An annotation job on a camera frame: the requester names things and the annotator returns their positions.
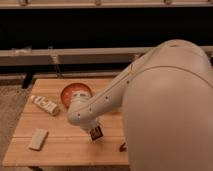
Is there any black rectangular block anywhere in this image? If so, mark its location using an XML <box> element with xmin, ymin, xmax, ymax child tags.
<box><xmin>89</xmin><ymin>126</ymin><xmax>103</xmax><ymax>141</ymax></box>

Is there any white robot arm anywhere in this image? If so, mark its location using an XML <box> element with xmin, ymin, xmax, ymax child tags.
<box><xmin>68</xmin><ymin>40</ymin><xmax>213</xmax><ymax>171</ymax></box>

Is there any orange ceramic cup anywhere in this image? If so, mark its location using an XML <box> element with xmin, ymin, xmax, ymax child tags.
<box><xmin>60</xmin><ymin>83</ymin><xmax>92</xmax><ymax>108</ymax></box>

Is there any dark red chili pepper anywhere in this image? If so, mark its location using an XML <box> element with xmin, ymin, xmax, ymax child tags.
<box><xmin>119</xmin><ymin>143</ymin><xmax>127</xmax><ymax>152</ymax></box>

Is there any wooden table board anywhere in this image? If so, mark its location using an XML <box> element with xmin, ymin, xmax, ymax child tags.
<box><xmin>1</xmin><ymin>78</ymin><xmax>131</xmax><ymax>167</ymax></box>

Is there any white tube with label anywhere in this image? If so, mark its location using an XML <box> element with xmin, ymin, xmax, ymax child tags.
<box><xmin>30</xmin><ymin>95</ymin><xmax>60</xmax><ymax>116</ymax></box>

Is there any long grey metal rail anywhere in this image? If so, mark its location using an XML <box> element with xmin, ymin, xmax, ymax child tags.
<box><xmin>0</xmin><ymin>45</ymin><xmax>213</xmax><ymax>67</ymax></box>

